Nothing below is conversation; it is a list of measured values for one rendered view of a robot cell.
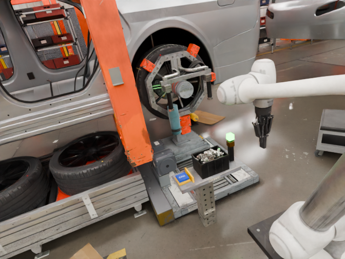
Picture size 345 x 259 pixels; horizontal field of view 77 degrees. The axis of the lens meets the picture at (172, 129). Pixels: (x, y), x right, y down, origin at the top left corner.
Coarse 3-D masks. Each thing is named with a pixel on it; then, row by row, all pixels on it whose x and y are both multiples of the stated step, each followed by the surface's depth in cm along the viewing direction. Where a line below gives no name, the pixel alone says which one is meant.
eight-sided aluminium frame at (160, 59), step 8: (160, 56) 174; (168, 56) 172; (176, 56) 174; (184, 56) 177; (192, 56) 179; (160, 64) 172; (152, 72) 172; (200, 80) 196; (152, 96) 179; (200, 96) 196; (152, 104) 182; (192, 104) 201; (160, 112) 187; (184, 112) 196; (192, 112) 199
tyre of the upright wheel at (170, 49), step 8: (152, 48) 190; (160, 48) 177; (168, 48) 178; (176, 48) 180; (184, 48) 183; (144, 56) 187; (152, 56) 176; (136, 72) 190; (144, 72) 178; (136, 80) 188; (144, 80) 180; (144, 88) 183; (200, 88) 203; (144, 96) 185; (144, 104) 189; (152, 112) 194
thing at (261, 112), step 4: (256, 108) 103; (260, 108) 102; (264, 108) 101; (268, 108) 101; (256, 112) 104; (260, 112) 102; (264, 112) 102; (268, 112) 102; (256, 116) 105; (260, 116) 104; (264, 116) 105; (260, 120) 105
